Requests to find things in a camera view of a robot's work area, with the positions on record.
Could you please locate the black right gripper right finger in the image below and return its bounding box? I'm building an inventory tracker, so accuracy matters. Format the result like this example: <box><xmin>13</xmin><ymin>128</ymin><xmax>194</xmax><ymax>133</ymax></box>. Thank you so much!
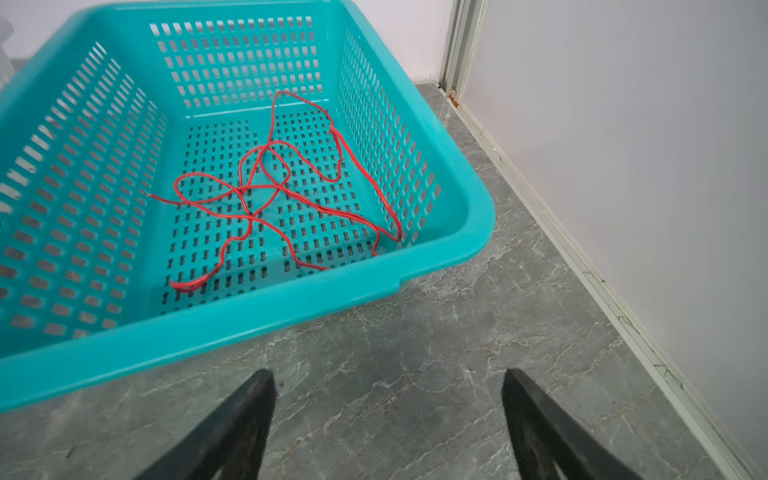
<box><xmin>501</xmin><ymin>368</ymin><xmax>639</xmax><ymax>479</ymax></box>

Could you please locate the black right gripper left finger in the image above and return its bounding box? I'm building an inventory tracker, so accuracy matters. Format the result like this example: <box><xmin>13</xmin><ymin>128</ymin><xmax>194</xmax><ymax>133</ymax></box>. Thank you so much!
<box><xmin>137</xmin><ymin>369</ymin><xmax>277</xmax><ymax>479</ymax></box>

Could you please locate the red cable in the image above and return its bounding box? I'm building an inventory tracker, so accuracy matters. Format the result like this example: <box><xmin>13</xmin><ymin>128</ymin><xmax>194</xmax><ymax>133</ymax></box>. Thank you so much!
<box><xmin>149</xmin><ymin>89</ymin><xmax>404</xmax><ymax>293</ymax></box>

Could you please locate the teal plastic basket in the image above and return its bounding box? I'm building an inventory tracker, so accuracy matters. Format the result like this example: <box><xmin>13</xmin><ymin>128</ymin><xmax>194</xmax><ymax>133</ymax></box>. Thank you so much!
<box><xmin>1</xmin><ymin>1</ymin><xmax>495</xmax><ymax>411</ymax></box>

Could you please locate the middle white plastic basket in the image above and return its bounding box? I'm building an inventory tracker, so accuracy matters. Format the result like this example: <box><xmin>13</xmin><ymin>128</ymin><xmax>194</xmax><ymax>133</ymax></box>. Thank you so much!
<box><xmin>0</xmin><ymin>17</ymin><xmax>16</xmax><ymax>89</ymax></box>

